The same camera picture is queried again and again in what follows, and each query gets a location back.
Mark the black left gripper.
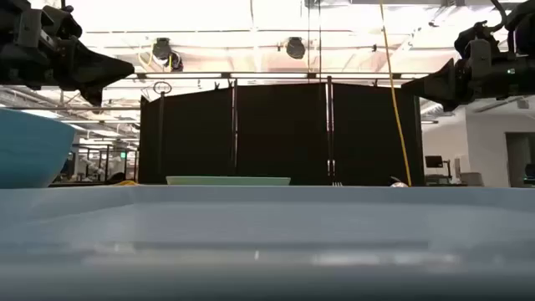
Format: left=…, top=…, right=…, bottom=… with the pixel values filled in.
left=0, top=39, right=135, bottom=107

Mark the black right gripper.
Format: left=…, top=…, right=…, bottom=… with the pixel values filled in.
left=400, top=20, right=506, bottom=112

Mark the blue plastic bowl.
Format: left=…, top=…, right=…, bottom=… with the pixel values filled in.
left=0, top=107, right=77, bottom=189

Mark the teal plastic plate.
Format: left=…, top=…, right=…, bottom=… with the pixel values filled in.
left=166, top=176, right=292, bottom=186

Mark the light blue plastic tray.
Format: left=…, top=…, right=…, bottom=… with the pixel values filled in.
left=0, top=185, right=535, bottom=301

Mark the grey equipment box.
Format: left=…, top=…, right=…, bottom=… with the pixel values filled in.
left=459, top=171, right=486, bottom=187

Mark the black round ceiling fixture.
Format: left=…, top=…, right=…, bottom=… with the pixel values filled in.
left=285, top=36, right=308, bottom=61

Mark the black partition screen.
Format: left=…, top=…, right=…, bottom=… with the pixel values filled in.
left=138, top=82, right=425, bottom=186

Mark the yellow hanging cable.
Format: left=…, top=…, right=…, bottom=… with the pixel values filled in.
left=379, top=0, right=413, bottom=187

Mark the grey right wrist camera bracket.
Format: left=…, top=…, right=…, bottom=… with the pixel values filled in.
left=467, top=38, right=492, bottom=83

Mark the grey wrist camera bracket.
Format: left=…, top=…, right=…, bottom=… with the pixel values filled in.
left=467, top=38, right=492, bottom=83
left=15, top=4, right=84, bottom=49

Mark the black ceiling camera with cables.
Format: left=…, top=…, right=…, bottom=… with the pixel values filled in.
left=150, top=37, right=185, bottom=73

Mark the grey left wrist camera bracket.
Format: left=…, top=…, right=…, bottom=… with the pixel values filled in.
left=15, top=4, right=84, bottom=49

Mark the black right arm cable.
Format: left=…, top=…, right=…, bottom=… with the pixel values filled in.
left=490, top=0, right=509, bottom=33

